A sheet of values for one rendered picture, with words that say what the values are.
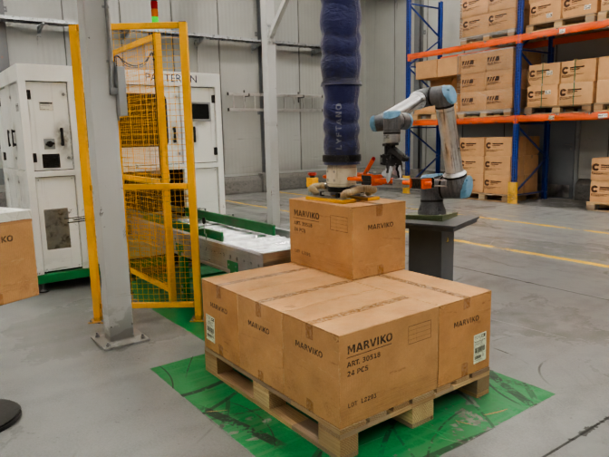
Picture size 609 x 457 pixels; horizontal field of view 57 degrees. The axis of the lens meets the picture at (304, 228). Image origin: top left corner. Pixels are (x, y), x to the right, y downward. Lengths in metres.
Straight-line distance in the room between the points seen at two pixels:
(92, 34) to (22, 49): 8.30
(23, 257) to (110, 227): 1.07
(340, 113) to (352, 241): 0.73
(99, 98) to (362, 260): 1.89
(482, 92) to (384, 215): 8.48
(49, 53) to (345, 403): 10.55
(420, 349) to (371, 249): 0.73
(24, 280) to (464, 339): 2.06
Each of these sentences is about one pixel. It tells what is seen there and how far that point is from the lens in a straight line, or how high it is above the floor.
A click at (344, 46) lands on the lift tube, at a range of 3.22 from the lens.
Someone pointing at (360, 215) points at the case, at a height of 0.89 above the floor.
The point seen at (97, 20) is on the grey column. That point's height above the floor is 2.04.
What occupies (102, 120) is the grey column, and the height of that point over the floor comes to 1.44.
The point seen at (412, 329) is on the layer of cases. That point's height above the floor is 0.47.
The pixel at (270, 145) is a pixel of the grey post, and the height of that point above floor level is 1.22.
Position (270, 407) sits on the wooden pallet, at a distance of 2.84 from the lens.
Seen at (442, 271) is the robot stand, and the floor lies 0.41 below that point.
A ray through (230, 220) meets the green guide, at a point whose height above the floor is 0.60.
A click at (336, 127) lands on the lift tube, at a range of 3.20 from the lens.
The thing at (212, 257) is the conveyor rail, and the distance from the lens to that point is 4.07.
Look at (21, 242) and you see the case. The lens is 2.80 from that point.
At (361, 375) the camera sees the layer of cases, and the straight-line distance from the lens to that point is 2.39.
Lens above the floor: 1.32
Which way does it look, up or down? 9 degrees down
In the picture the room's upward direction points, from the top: 1 degrees counter-clockwise
